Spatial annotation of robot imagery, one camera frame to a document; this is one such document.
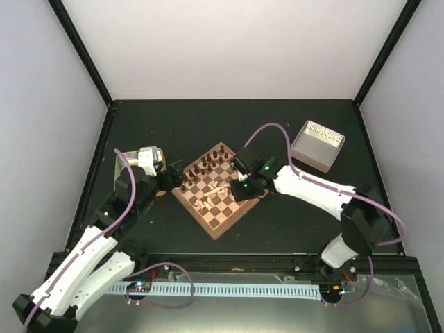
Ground pink patterned metal tin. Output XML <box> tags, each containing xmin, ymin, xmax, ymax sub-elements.
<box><xmin>291</xmin><ymin>121</ymin><xmax>345</xmax><ymax>173</ymax></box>

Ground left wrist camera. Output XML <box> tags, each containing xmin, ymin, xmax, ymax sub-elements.
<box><xmin>137</xmin><ymin>146</ymin><xmax>164</xmax><ymax>176</ymax></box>

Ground left circuit board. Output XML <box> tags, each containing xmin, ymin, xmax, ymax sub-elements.
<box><xmin>126</xmin><ymin>282</ymin><xmax>152</xmax><ymax>293</ymax></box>

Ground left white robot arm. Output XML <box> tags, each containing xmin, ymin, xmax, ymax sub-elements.
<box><xmin>13</xmin><ymin>160</ymin><xmax>184</xmax><ymax>332</ymax></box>

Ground black frame post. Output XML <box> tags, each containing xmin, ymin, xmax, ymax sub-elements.
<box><xmin>353</xmin><ymin>0</ymin><xmax>422</xmax><ymax>106</ymax></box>
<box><xmin>48</xmin><ymin>0</ymin><xmax>114</xmax><ymax>108</ymax></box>

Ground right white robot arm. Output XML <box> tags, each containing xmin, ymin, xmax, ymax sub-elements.
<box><xmin>230</xmin><ymin>147</ymin><xmax>391</xmax><ymax>280</ymax></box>

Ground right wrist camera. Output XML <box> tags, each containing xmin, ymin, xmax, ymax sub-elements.
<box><xmin>237</xmin><ymin>171</ymin><xmax>248</xmax><ymax>182</ymax></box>

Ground right circuit board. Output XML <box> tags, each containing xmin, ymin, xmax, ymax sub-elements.
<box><xmin>319</xmin><ymin>284</ymin><xmax>356</xmax><ymax>295</ymax></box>

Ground black mounting rail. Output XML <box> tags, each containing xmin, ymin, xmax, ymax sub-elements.
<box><xmin>146</xmin><ymin>253</ymin><xmax>422</xmax><ymax>280</ymax></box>

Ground black frame post left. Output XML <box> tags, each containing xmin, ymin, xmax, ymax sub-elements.
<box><xmin>48</xmin><ymin>0</ymin><xmax>114</xmax><ymax>108</ymax></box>

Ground silver metal tray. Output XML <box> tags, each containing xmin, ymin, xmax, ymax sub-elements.
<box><xmin>113</xmin><ymin>148</ymin><xmax>166</xmax><ymax>195</ymax></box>

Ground wooden chess board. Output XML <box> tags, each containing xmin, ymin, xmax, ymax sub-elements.
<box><xmin>172</xmin><ymin>142</ymin><xmax>266</xmax><ymax>240</ymax></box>

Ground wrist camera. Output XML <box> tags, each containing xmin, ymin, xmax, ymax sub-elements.
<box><xmin>137</xmin><ymin>146</ymin><xmax>164</xmax><ymax>176</ymax></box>
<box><xmin>237</xmin><ymin>171</ymin><xmax>248</xmax><ymax>182</ymax></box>

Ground light blue slotted cable duct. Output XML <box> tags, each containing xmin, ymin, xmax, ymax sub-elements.
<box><xmin>130</xmin><ymin>282</ymin><xmax>321</xmax><ymax>300</ymax></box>

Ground circuit board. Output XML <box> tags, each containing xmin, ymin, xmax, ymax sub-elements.
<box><xmin>319</xmin><ymin>284</ymin><xmax>356</xmax><ymax>295</ymax></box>
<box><xmin>126</xmin><ymin>282</ymin><xmax>152</xmax><ymax>293</ymax></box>

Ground black frame post right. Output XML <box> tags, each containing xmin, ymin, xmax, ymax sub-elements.
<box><xmin>353</xmin><ymin>0</ymin><xmax>422</xmax><ymax>106</ymax></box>

